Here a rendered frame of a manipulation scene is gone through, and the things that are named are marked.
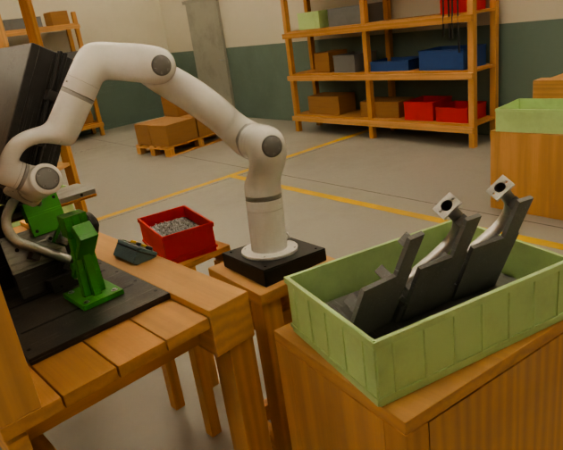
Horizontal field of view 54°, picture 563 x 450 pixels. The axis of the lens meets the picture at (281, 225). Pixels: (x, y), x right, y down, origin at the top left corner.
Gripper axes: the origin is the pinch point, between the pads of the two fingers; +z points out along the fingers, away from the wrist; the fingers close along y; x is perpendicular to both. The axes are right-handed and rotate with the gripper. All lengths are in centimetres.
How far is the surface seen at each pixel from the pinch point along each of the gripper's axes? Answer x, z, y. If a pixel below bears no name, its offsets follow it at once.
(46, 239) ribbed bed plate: 6.9, 4.8, -14.5
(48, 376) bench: 47, -38, -20
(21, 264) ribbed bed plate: 17.2, 5.9, -11.3
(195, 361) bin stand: 24, 17, -89
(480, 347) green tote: 12, -106, -90
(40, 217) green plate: 1.5, 3.0, -9.6
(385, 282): 6, -98, -63
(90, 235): 7.7, -27.4, -17.8
